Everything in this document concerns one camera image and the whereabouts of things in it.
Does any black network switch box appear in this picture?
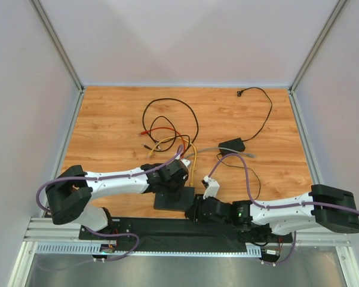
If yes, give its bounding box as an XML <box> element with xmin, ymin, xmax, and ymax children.
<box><xmin>154</xmin><ymin>187</ymin><xmax>195</xmax><ymax>212</ymax></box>

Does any thin black DC cable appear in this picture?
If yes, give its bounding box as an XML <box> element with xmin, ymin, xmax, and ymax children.
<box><xmin>216</xmin><ymin>152</ymin><xmax>262</xmax><ymax>205</ymax></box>

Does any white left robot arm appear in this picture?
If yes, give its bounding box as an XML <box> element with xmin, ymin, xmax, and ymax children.
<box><xmin>45</xmin><ymin>159</ymin><xmax>191</xmax><ymax>231</ymax></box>

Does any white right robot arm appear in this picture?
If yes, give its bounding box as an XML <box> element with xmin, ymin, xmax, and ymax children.
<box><xmin>185</xmin><ymin>184</ymin><xmax>359</xmax><ymax>236</ymax></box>

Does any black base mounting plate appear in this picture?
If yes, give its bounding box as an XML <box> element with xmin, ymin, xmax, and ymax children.
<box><xmin>78</xmin><ymin>215</ymin><xmax>297</xmax><ymax>254</ymax></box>

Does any black power adapter brick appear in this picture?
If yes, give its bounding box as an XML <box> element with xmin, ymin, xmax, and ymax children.
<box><xmin>218</xmin><ymin>138</ymin><xmax>246</xmax><ymax>156</ymax></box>

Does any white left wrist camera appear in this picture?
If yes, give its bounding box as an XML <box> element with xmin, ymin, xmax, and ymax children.
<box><xmin>180</xmin><ymin>159</ymin><xmax>191</xmax><ymax>168</ymax></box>

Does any yellow ethernet cable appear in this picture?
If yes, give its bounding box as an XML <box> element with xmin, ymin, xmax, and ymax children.
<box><xmin>146</xmin><ymin>136</ymin><xmax>197</xmax><ymax>185</ymax></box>

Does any black ethernet cable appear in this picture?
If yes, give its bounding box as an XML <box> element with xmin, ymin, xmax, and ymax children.
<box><xmin>147</xmin><ymin>115</ymin><xmax>183</xmax><ymax>152</ymax></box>

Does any red ethernet cable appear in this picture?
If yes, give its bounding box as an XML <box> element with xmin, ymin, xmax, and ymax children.
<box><xmin>139</xmin><ymin>127</ymin><xmax>191</xmax><ymax>147</ymax></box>

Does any grey ethernet cable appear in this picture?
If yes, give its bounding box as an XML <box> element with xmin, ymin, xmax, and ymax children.
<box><xmin>182</xmin><ymin>146</ymin><xmax>256</xmax><ymax>159</ymax></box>

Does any black cable teal plug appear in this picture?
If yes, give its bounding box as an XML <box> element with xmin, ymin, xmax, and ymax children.
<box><xmin>140</xmin><ymin>97</ymin><xmax>200</xmax><ymax>154</ymax></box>

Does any black mains power cord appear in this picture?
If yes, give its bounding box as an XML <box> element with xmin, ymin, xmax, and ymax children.
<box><xmin>234</xmin><ymin>87</ymin><xmax>273</xmax><ymax>143</ymax></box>

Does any aluminium front frame rail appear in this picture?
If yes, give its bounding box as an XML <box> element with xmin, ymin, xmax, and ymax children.
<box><xmin>24</xmin><ymin>217</ymin><xmax>350</xmax><ymax>246</ymax></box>

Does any grey slotted cable duct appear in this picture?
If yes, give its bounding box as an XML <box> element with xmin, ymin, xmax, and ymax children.
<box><xmin>35</xmin><ymin>242</ymin><xmax>262</xmax><ymax>258</ymax></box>

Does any aluminium left frame post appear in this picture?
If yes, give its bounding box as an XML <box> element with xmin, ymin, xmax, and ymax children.
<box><xmin>29</xmin><ymin>0</ymin><xmax>84</xmax><ymax>91</ymax></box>

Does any aluminium frame post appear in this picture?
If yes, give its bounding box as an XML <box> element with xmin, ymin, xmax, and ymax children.
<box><xmin>29</xmin><ymin>0</ymin><xmax>84</xmax><ymax>91</ymax></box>
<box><xmin>289</xmin><ymin>0</ymin><xmax>349</xmax><ymax>94</ymax></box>

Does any aluminium right frame post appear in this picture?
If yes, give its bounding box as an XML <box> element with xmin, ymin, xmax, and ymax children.
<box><xmin>289</xmin><ymin>0</ymin><xmax>349</xmax><ymax>94</ymax></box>

